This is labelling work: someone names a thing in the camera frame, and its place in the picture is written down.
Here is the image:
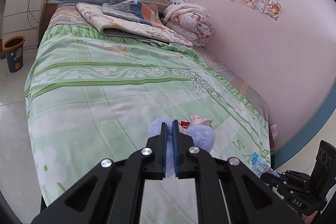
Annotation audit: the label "blue candy wrapper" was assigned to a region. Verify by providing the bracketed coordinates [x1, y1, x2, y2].
[251, 152, 272, 177]

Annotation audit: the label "small blue orange bin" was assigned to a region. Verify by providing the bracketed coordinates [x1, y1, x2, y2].
[3, 35, 25, 73]

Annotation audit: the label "cardboard box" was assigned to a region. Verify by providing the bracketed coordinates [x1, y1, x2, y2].
[269, 124, 277, 152]

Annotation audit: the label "striped bed sheet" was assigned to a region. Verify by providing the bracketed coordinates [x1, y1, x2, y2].
[193, 47, 269, 122]

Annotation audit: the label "folded cartoon blanket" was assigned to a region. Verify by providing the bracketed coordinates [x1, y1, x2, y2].
[76, 2, 193, 47]

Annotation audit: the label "white nightstand drawers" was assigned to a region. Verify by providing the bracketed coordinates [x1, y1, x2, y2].
[2, 0, 48, 50]

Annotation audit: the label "pink floral folded comforter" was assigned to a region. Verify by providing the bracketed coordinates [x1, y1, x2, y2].
[162, 0, 215, 47]

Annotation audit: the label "pink cloth scrap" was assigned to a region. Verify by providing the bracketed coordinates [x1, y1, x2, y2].
[190, 115, 213, 127]

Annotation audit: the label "blue orange striped pillow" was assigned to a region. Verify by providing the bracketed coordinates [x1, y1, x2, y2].
[102, 0, 164, 28]

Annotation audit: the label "red small wrapper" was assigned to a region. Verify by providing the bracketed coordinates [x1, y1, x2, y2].
[179, 121, 190, 135]

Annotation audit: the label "green patterned quilt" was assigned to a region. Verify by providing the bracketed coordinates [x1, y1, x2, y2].
[25, 25, 270, 205]

